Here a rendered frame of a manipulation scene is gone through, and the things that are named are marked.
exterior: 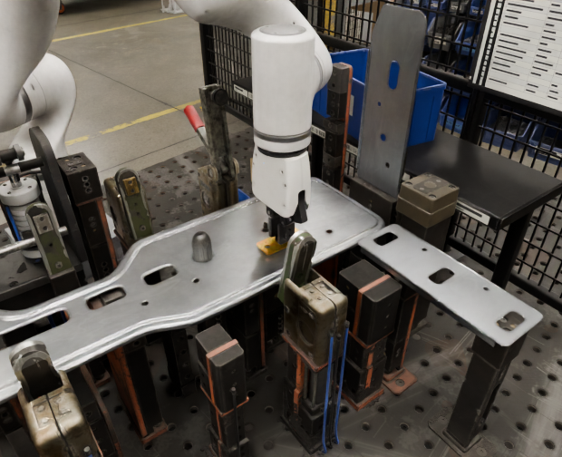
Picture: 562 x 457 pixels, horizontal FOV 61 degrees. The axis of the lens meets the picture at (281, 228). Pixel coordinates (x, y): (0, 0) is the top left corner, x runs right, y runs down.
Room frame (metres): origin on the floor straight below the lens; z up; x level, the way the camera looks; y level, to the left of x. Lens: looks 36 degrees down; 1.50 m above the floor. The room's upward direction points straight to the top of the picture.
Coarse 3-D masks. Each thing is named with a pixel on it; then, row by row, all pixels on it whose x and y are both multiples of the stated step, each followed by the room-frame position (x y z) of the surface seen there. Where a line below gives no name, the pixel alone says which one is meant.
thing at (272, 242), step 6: (276, 234) 0.66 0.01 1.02; (264, 240) 0.65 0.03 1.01; (270, 240) 0.65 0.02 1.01; (276, 240) 0.65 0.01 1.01; (258, 246) 0.64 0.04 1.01; (264, 246) 0.64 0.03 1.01; (270, 246) 0.64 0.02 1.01; (276, 246) 0.64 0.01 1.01; (282, 246) 0.64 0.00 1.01; (264, 252) 0.62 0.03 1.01; (270, 252) 0.62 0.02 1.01
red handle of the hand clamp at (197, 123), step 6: (186, 108) 0.89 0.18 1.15; (192, 108) 0.90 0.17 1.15; (186, 114) 0.89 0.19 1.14; (192, 114) 0.88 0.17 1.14; (198, 114) 0.89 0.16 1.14; (192, 120) 0.87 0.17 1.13; (198, 120) 0.87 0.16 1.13; (192, 126) 0.87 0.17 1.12; (198, 126) 0.86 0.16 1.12; (204, 126) 0.87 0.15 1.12; (198, 132) 0.86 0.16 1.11; (204, 132) 0.86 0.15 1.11; (204, 138) 0.85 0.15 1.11; (204, 144) 0.84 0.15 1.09; (222, 162) 0.81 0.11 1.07; (222, 168) 0.80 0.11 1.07; (228, 168) 0.81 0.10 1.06
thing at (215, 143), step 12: (216, 84) 0.83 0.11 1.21; (204, 96) 0.81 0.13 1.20; (216, 96) 0.79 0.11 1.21; (204, 108) 0.81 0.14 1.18; (216, 108) 0.82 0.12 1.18; (204, 120) 0.81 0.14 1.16; (216, 120) 0.82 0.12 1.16; (216, 132) 0.81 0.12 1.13; (216, 144) 0.80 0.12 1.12; (228, 144) 0.81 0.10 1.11; (216, 156) 0.79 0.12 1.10; (228, 156) 0.81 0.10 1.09
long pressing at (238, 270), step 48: (336, 192) 0.82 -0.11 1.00; (144, 240) 0.66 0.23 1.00; (240, 240) 0.66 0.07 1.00; (336, 240) 0.66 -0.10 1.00; (96, 288) 0.54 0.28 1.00; (144, 288) 0.54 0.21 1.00; (192, 288) 0.54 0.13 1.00; (240, 288) 0.54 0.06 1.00; (48, 336) 0.44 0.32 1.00; (96, 336) 0.44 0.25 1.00; (0, 384) 0.37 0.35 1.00
